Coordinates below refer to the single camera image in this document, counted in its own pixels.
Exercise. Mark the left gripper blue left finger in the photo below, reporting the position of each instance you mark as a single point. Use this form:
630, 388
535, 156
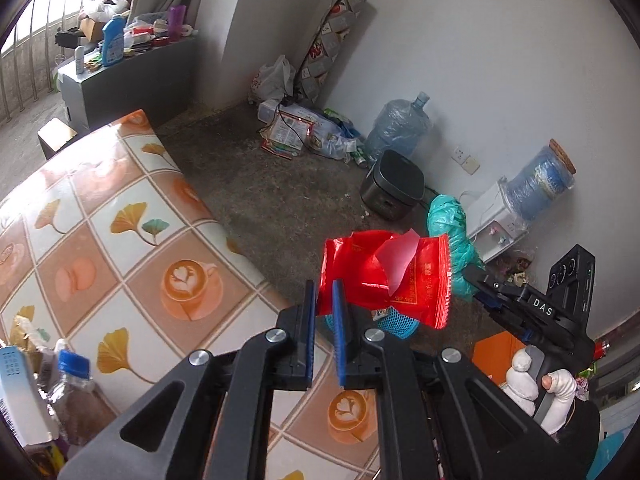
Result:
295, 366

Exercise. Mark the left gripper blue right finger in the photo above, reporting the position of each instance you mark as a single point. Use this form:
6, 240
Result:
355, 365

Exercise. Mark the blue plastic trash basket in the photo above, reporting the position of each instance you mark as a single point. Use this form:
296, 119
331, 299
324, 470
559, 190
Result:
388, 319

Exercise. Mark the red foil wrapper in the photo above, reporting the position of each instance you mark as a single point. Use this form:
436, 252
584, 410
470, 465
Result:
381, 269

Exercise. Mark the clear plastic water bottle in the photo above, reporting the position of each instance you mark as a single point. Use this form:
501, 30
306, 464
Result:
74, 399

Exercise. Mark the blue white cardboard box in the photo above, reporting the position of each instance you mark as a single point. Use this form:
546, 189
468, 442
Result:
22, 407

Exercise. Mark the purple yellow noodle bag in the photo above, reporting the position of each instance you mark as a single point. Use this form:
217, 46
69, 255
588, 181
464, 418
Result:
48, 458

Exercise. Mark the right white gloved hand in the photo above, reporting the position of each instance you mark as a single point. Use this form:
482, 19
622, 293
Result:
524, 390

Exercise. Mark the white water dispenser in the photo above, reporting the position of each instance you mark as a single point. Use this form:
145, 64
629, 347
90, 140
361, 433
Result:
491, 223

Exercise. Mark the water jug on dispenser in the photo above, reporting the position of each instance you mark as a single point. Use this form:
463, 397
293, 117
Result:
541, 182

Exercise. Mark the teal plastic bag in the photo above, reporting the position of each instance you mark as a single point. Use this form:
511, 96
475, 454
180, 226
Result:
447, 216

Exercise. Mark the black rice cooker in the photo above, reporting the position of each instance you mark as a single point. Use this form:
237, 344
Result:
393, 186

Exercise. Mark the pile of plastic packages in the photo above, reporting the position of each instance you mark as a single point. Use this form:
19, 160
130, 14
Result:
292, 130

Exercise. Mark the large blue water jug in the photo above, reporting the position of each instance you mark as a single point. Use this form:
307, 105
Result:
400, 127

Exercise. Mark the white plastic bag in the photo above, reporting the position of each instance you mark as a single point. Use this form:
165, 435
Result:
272, 81

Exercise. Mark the grey cabinet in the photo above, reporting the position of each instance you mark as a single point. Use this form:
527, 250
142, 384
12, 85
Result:
159, 81

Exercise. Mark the patterned rolled mat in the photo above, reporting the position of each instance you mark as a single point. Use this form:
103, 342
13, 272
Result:
325, 48

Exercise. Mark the purple cup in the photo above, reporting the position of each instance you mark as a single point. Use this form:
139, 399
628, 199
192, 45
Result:
175, 20

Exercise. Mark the blue detergent bottle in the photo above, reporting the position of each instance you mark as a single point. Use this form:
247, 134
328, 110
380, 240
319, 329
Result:
112, 51

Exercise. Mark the metal balcony railing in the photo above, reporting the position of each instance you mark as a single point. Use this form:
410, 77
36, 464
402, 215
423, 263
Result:
30, 54

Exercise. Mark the wall power socket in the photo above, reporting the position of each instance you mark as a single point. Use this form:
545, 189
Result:
467, 162

